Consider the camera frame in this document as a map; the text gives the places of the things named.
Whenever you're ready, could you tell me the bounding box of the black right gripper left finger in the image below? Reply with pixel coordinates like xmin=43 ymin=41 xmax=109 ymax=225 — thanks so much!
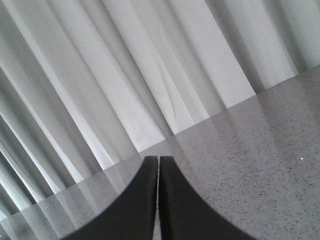
xmin=64 ymin=156 xmax=159 ymax=240

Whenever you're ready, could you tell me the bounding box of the white pleated curtain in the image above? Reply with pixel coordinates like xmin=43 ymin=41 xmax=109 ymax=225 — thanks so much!
xmin=0 ymin=0 xmax=320 ymax=219

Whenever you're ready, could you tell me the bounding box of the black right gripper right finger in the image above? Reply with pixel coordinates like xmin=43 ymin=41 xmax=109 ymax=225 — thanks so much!
xmin=159 ymin=156 xmax=254 ymax=240

